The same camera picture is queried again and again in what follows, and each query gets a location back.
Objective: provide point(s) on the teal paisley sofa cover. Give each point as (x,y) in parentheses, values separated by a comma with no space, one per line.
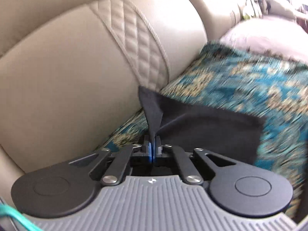
(258,85)

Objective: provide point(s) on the lilac cushion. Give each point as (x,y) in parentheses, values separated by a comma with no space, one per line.
(272,36)

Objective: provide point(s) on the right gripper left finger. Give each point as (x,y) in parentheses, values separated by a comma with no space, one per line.
(68,187)

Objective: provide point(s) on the black pants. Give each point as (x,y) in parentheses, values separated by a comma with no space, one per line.
(231,134)

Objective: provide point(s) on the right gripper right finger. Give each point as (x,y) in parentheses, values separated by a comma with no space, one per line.
(236,187)

